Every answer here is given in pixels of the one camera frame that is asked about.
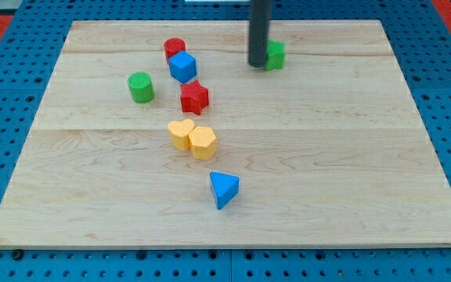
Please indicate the wooden board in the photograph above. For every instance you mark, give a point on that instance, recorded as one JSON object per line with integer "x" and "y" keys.
{"x": 331, "y": 150}

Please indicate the blue cube block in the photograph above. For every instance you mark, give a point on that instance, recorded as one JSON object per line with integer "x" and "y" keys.
{"x": 183, "y": 66}

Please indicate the yellow hexagon block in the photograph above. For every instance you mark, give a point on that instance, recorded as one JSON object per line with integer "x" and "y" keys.
{"x": 203, "y": 143}

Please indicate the blue triangle block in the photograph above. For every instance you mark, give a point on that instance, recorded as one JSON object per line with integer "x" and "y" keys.
{"x": 224, "y": 188}

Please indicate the yellow heart block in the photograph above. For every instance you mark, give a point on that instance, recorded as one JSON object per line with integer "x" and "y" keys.
{"x": 179, "y": 133}

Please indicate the red star block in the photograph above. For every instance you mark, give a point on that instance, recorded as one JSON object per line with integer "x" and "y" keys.
{"x": 194, "y": 97}

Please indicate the green cylinder block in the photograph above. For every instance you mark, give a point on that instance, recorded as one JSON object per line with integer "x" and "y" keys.
{"x": 140, "y": 87}

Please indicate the green star block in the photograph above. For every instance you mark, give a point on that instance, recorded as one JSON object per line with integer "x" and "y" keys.
{"x": 275, "y": 55}

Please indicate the red cylinder block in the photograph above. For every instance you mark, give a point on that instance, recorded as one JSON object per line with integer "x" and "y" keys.
{"x": 173, "y": 46}

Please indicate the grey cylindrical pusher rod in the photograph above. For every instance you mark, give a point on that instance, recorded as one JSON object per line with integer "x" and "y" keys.
{"x": 258, "y": 35}

